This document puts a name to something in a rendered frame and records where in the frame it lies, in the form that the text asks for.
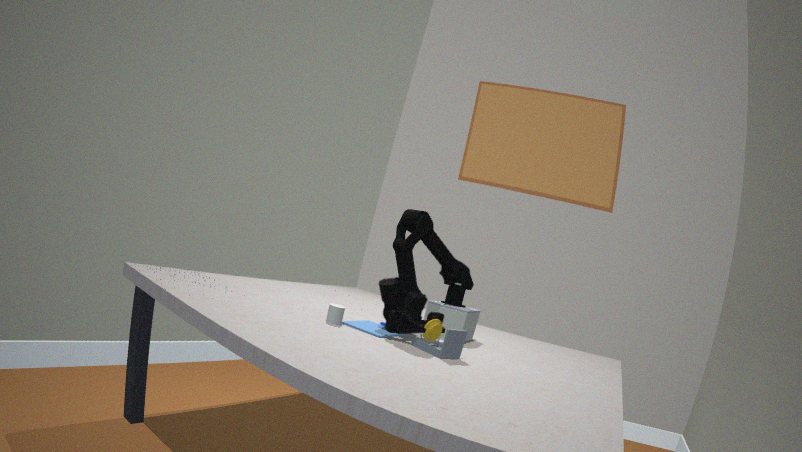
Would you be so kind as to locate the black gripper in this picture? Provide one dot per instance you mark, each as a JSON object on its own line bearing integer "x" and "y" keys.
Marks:
{"x": 409, "y": 323}

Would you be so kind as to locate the yellow round plate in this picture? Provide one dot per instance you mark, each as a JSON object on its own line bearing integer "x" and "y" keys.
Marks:
{"x": 433, "y": 330}

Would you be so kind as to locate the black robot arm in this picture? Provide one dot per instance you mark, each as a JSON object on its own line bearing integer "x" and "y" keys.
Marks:
{"x": 404, "y": 291}

